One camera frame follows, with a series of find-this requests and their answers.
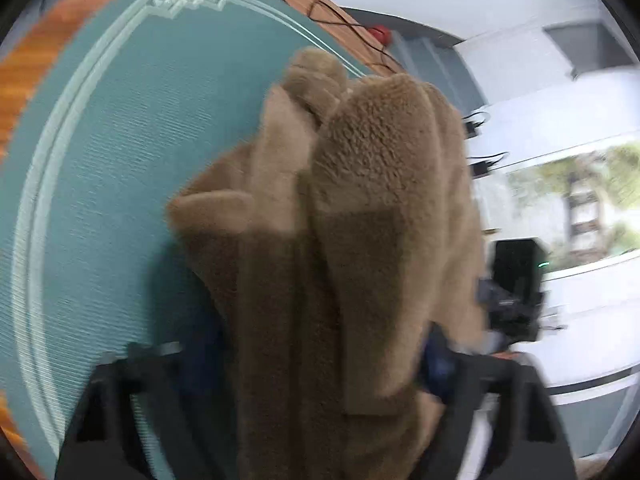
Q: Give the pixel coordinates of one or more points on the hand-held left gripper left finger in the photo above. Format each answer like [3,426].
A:
[202,345]

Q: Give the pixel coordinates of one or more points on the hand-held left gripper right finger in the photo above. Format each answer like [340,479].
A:
[436,362]

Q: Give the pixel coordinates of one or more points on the brown fleece garment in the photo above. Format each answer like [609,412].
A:
[370,185]

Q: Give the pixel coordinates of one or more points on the hanging scroll painting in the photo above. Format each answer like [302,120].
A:
[590,200]

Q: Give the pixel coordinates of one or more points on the black power adapter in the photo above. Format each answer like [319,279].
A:
[477,122]
[487,164]

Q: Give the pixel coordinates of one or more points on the green table mat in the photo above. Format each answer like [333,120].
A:
[125,160]

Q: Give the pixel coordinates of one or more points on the grey step platform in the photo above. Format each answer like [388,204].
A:
[430,65]

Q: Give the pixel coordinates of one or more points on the window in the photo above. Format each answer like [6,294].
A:
[590,45]

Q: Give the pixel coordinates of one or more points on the small red object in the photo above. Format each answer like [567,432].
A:
[381,34]

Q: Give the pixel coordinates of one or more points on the round wooden table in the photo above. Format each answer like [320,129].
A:
[30,70]

